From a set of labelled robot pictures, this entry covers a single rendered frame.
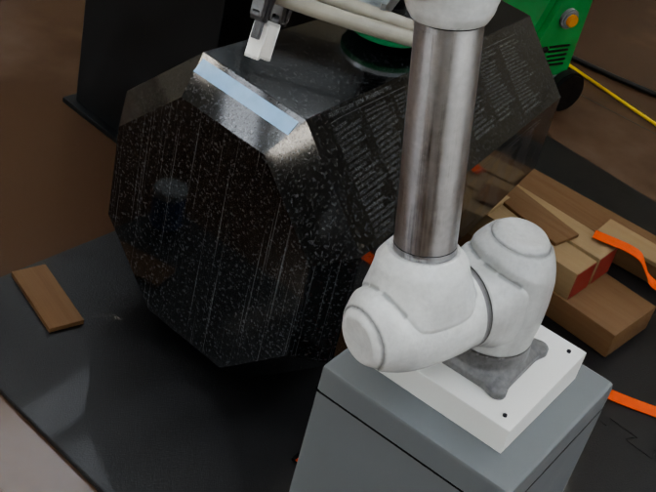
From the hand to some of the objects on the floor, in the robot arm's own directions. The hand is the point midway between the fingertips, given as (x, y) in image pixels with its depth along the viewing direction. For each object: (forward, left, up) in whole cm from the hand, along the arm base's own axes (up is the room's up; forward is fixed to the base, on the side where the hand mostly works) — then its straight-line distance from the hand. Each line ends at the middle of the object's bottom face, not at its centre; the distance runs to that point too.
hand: (262, 41), depth 224 cm
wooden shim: (+66, -14, -118) cm, 136 cm away
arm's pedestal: (-60, +7, -119) cm, 133 cm away
